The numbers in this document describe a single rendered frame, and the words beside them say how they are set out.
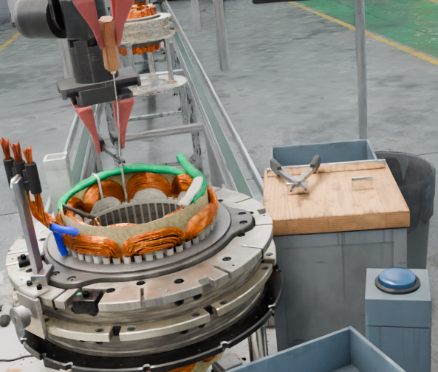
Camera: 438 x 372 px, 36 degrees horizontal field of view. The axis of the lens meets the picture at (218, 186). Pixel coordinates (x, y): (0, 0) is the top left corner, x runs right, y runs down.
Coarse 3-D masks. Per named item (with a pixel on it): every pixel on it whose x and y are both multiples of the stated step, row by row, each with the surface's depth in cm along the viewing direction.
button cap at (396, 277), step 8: (384, 272) 76; (392, 272) 76; (400, 272) 76; (408, 272) 76; (384, 280) 75; (392, 280) 74; (400, 280) 74; (408, 280) 74; (392, 288) 74; (400, 288) 74
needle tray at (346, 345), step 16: (336, 336) 63; (352, 336) 63; (288, 352) 61; (304, 352) 62; (320, 352) 63; (336, 352) 63; (352, 352) 64; (368, 352) 61; (240, 368) 59; (256, 368) 60; (272, 368) 61; (288, 368) 62; (304, 368) 62; (320, 368) 63; (336, 368) 64; (352, 368) 64; (368, 368) 62; (384, 368) 59; (400, 368) 57
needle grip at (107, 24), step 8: (104, 16) 71; (104, 24) 70; (112, 24) 70; (104, 32) 71; (112, 32) 71; (104, 40) 71; (112, 40) 72; (104, 48) 72; (112, 48) 72; (104, 56) 73; (112, 56) 73; (104, 64) 74; (112, 64) 73
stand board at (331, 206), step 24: (384, 168) 101; (264, 192) 97; (312, 192) 95; (336, 192) 94; (360, 192) 94; (384, 192) 93; (288, 216) 89; (312, 216) 88; (336, 216) 87; (360, 216) 87; (384, 216) 87; (408, 216) 87
